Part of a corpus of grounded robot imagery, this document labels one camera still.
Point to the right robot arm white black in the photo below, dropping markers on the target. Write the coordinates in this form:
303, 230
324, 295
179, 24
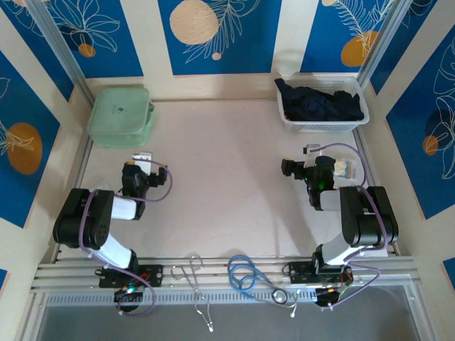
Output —
369, 220

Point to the white plastic mesh basket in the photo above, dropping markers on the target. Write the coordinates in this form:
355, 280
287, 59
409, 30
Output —
320, 126

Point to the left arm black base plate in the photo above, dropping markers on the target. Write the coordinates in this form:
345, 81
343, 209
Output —
153, 275

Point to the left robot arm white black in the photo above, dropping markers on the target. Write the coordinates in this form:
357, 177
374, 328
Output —
81, 220

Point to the navy blue t-shirt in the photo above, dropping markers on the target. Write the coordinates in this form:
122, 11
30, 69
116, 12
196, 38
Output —
309, 104

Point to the aluminium frame rail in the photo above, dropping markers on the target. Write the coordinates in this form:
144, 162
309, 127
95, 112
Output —
213, 273

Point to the stethoscope with blue tubing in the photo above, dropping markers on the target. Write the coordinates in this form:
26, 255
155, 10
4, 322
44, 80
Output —
241, 280

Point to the aluminium side rail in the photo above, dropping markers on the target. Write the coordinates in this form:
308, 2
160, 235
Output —
76, 184
366, 152

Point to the aluminium corner post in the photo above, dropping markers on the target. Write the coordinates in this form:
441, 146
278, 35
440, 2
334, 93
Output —
58, 46
382, 39

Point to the plastic packet with beige contents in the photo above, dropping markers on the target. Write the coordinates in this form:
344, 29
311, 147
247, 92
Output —
346, 168

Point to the blue floral wall panel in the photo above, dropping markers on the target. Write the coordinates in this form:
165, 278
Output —
249, 53
327, 42
409, 49
17, 177
419, 160
39, 60
124, 53

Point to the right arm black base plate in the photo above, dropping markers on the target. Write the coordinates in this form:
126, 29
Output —
300, 273

